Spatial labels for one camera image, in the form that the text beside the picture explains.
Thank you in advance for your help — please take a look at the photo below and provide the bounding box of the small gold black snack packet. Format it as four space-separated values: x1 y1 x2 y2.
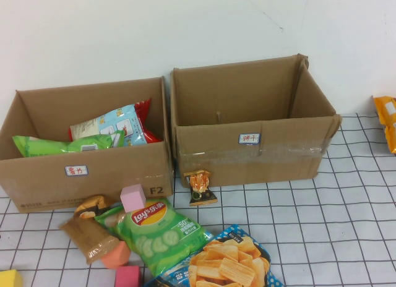
75 195 115 220
183 170 218 207

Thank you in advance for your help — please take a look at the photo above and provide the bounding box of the light blue snack bag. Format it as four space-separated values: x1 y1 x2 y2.
98 104 149 147

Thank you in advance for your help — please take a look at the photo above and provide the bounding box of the white red snack bag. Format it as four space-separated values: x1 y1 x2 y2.
67 116 103 142

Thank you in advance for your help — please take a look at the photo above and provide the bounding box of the brown wrapped snack package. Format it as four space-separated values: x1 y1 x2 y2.
58 217 120 265

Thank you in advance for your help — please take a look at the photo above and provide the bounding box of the orange yellow snack bag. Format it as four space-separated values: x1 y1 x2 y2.
372 95 396 154

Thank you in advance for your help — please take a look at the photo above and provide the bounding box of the taped cardboard box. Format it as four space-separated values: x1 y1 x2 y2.
169 53 343 189

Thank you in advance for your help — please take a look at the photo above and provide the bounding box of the cardboard box with F2 print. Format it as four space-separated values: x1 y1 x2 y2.
0 76 174 214

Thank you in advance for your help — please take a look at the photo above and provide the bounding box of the light pink foam cube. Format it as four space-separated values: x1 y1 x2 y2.
119 184 146 213

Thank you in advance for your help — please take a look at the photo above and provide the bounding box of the green Lay's cucumber chips bag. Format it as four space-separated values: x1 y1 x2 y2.
94 197 214 277

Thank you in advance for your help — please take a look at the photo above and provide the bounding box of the blue corn chips bag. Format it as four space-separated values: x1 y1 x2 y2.
151 224 284 287

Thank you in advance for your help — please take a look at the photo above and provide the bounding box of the orange foam block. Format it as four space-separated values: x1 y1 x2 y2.
100 241 131 268

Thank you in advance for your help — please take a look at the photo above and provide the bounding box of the white black grid tablecloth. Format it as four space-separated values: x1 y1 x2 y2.
0 112 396 287

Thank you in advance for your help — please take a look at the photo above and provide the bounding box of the magenta red foam cube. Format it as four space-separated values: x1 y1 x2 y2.
114 265 142 287

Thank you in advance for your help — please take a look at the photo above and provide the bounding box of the yellow foam cube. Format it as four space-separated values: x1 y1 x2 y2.
0 269 24 287

